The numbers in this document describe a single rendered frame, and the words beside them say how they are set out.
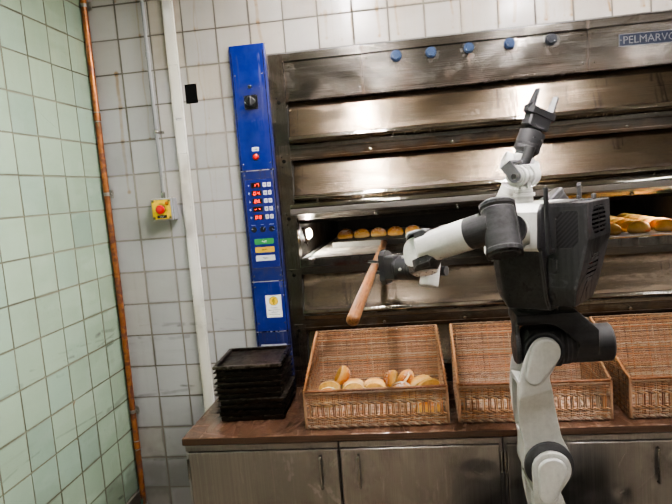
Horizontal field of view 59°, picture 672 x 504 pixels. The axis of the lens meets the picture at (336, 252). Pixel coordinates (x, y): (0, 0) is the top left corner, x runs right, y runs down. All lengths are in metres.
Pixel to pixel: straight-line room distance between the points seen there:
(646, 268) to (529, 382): 1.19
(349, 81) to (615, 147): 1.17
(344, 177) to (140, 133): 0.97
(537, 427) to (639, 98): 1.51
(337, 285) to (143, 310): 0.94
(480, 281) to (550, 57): 1.00
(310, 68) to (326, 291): 1.00
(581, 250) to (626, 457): 0.99
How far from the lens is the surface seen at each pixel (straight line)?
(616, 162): 2.80
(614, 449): 2.44
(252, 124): 2.73
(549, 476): 1.94
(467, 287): 2.71
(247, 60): 2.78
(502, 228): 1.59
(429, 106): 2.69
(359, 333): 2.71
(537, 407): 1.90
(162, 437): 3.15
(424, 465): 2.36
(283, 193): 2.72
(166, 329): 2.97
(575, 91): 2.79
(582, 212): 1.69
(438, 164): 2.68
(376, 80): 2.72
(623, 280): 2.85
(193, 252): 2.84
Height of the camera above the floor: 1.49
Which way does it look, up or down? 6 degrees down
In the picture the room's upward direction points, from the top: 5 degrees counter-clockwise
